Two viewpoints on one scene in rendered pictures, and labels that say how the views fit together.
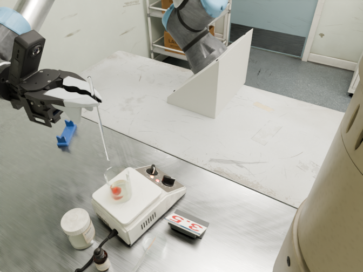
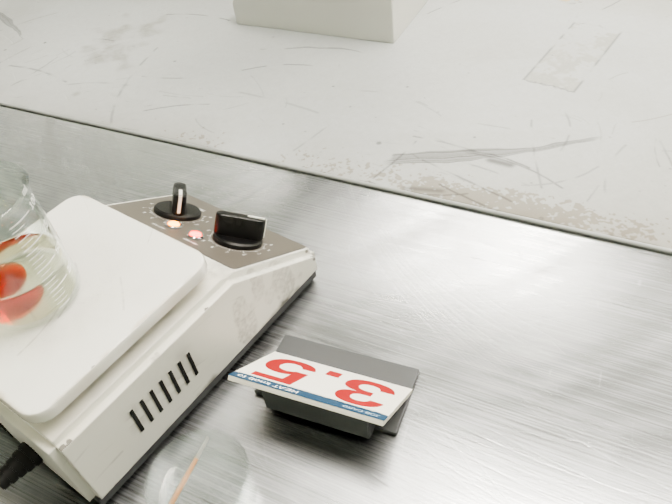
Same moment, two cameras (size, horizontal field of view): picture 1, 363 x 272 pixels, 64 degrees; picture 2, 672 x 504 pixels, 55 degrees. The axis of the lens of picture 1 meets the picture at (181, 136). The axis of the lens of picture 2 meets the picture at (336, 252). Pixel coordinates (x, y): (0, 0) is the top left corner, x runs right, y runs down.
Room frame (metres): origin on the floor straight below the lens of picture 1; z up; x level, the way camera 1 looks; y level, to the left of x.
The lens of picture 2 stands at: (0.16, -0.02, 1.23)
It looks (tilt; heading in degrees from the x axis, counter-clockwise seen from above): 45 degrees down; 0
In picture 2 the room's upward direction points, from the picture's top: 9 degrees counter-clockwise
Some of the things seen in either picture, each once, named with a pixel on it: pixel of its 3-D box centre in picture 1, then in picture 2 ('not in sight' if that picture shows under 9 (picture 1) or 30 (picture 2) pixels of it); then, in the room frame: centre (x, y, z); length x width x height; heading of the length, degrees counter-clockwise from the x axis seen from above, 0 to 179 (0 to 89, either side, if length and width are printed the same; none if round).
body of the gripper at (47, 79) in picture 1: (34, 92); not in sight; (0.47, 0.28, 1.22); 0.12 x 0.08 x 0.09; 66
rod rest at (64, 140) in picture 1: (66, 131); not in sight; (0.72, 0.37, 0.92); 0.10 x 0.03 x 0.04; 178
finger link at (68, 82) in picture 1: (86, 99); not in sight; (0.45, 0.17, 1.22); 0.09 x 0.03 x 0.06; 67
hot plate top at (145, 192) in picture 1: (127, 194); (61, 291); (0.41, 0.13, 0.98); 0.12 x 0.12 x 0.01; 48
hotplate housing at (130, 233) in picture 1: (138, 198); (124, 311); (0.43, 0.11, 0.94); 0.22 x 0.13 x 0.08; 138
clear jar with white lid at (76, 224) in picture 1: (79, 229); not in sight; (0.35, 0.23, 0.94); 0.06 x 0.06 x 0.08
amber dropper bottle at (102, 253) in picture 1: (100, 257); not in sight; (0.29, 0.17, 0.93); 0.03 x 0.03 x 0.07
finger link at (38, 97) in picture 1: (47, 95); not in sight; (0.43, 0.23, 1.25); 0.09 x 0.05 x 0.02; 65
